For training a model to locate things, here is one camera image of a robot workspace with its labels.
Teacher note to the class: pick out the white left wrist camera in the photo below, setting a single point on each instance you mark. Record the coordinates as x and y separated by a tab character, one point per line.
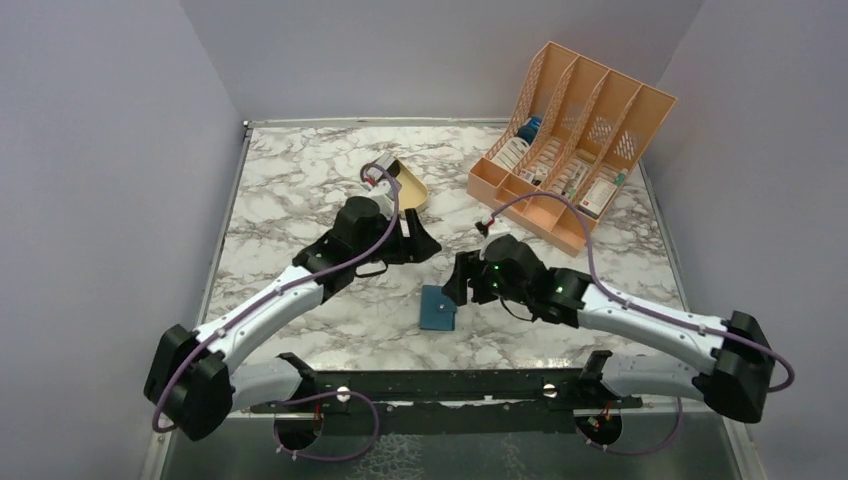
384	196

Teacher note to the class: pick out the black mounting rail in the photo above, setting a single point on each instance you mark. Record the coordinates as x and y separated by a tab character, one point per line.
435	402

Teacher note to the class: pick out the white box in organizer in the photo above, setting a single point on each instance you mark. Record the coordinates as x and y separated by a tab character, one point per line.
511	153

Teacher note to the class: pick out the red white medicine box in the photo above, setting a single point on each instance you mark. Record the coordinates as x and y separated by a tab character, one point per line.
598	196

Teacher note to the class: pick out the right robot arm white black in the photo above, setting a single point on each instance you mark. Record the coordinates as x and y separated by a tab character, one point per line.
724	363

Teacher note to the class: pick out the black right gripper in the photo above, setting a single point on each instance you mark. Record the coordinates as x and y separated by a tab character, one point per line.
468	264

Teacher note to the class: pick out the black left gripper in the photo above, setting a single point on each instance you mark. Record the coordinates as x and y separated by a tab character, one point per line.
419	246

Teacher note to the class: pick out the small items in organizer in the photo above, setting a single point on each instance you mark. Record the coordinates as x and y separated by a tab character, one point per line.
535	175

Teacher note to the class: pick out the orange file organizer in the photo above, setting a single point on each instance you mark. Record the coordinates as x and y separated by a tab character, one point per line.
596	122

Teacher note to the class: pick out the blue card holder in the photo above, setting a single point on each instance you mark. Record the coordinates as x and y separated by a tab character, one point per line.
437	312

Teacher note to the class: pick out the beige oval tray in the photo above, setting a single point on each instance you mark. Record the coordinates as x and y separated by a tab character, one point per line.
413	193

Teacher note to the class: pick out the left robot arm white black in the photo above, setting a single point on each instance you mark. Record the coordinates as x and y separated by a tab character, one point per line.
197	377

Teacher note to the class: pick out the stack of cards in tray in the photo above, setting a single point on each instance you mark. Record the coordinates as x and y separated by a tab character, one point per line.
387	161

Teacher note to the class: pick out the blue bottle in organizer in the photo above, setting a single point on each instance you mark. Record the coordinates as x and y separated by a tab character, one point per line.
529	130

